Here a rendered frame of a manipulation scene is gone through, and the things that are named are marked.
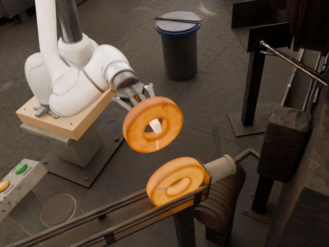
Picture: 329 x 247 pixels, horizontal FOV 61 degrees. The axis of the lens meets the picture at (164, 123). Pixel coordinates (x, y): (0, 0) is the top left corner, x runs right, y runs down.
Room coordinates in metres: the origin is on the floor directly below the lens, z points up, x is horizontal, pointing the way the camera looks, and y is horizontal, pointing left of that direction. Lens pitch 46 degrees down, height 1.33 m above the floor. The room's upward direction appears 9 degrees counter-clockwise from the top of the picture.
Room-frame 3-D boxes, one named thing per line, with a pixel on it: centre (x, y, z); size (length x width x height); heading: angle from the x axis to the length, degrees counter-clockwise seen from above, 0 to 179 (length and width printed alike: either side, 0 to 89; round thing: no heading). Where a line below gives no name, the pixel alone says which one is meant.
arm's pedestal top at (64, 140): (1.14, 0.54, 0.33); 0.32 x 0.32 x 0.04; 59
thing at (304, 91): (0.65, -0.44, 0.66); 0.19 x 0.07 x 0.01; 145
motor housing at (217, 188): (0.48, -0.15, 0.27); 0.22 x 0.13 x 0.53; 145
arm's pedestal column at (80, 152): (1.14, 0.54, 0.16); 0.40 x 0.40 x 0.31; 59
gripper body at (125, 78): (0.64, 0.08, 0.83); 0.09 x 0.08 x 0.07; 21
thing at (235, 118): (1.21, -0.52, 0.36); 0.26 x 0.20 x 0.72; 0
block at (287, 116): (0.47, -0.33, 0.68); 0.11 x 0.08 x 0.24; 55
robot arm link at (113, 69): (0.71, 0.11, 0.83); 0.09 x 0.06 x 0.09; 111
